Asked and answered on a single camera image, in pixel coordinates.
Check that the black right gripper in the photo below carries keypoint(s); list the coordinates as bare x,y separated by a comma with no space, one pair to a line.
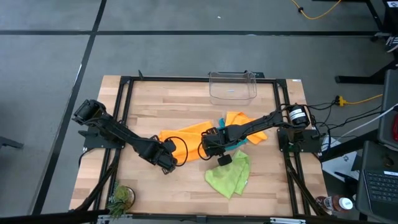
217,141

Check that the small potted succulent plant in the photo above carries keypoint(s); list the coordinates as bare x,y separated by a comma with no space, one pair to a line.
122,199

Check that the black furniture foot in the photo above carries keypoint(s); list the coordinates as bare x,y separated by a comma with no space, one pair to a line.
9,142

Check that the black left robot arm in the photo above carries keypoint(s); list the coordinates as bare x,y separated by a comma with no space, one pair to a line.
121,133

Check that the teal blue microfiber towel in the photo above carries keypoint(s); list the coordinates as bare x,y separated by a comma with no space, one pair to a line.
239,144

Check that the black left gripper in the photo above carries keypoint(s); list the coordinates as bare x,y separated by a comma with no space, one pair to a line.
166,157

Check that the white cardboard box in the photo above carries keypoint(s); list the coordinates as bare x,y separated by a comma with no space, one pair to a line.
339,165

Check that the brown bottle with white cap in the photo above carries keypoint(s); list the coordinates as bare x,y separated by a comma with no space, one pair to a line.
332,203

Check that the grey laptop with keyboard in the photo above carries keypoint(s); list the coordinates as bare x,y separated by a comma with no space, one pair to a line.
379,186

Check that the black metal bar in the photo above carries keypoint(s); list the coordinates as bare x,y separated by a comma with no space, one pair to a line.
46,217

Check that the black bracket plate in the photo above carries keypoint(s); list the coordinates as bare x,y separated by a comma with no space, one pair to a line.
259,75

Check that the red object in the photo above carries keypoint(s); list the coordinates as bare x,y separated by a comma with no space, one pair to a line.
395,127

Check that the person's shoe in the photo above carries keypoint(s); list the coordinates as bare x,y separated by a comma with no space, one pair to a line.
392,45

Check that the silver metal bracket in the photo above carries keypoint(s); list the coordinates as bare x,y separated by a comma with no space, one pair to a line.
287,221

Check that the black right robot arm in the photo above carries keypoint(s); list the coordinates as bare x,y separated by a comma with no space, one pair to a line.
258,123

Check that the lime green microfiber towel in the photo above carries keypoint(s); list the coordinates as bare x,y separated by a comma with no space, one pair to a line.
227,180

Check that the black desk leg frame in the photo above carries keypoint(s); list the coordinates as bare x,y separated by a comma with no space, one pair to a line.
357,79

